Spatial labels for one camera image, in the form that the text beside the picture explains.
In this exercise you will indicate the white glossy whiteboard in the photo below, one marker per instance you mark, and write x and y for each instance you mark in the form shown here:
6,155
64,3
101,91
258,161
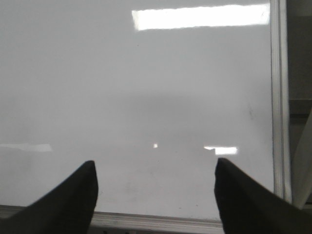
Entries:
154,91

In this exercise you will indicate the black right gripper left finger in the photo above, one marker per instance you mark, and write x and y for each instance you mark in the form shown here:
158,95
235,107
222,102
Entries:
67,209

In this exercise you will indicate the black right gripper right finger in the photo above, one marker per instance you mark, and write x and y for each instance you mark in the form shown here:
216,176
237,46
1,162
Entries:
246,207

